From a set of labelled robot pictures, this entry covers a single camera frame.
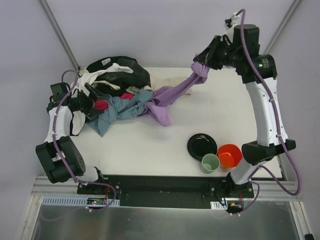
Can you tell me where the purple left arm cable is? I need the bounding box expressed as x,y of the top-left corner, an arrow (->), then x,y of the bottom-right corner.
51,69 -> 117,201

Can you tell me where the magenta cloth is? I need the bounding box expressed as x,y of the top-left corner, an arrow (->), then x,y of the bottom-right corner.
93,93 -> 134,111

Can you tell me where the lilac cloth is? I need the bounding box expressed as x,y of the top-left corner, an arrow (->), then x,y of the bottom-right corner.
144,62 -> 210,127

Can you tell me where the cream black tote bag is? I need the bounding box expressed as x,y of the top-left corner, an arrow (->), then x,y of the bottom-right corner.
91,70 -> 151,97

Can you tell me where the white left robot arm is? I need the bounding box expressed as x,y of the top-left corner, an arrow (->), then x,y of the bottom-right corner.
35,82 -> 103,184

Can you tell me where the white cloth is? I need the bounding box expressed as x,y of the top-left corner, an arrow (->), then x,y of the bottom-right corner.
72,63 -> 134,136

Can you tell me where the beige folded cloth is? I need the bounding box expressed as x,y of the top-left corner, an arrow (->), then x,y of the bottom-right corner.
126,77 -> 193,96

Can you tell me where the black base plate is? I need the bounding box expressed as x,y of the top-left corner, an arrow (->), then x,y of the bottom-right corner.
77,175 -> 254,209

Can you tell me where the blue-grey cloth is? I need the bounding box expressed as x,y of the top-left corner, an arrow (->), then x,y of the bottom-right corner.
87,89 -> 153,137

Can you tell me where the pale green cup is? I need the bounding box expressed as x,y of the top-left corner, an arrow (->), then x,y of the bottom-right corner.
200,153 -> 221,174

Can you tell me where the left aluminium frame post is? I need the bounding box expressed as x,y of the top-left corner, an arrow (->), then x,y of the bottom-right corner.
37,0 -> 80,71

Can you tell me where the aluminium front rail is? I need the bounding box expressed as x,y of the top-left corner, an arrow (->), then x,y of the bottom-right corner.
31,176 -> 303,202

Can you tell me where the black mesh cloth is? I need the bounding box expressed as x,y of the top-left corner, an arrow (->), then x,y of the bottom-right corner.
84,56 -> 151,89

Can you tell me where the aluminium frame post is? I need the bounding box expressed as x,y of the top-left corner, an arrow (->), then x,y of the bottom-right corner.
263,0 -> 304,54
37,0 -> 80,71

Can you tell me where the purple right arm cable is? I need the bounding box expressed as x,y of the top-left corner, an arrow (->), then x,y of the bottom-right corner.
233,8 -> 303,197

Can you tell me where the orange bowl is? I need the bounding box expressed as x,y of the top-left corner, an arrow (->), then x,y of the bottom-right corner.
217,144 -> 243,172

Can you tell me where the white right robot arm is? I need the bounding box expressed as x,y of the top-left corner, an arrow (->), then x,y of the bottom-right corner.
193,24 -> 297,185

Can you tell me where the right aluminium frame post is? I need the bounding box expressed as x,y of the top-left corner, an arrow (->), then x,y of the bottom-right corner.
263,0 -> 304,54

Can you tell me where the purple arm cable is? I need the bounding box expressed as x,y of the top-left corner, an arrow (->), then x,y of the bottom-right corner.
51,69 -> 117,201
233,8 -> 303,197

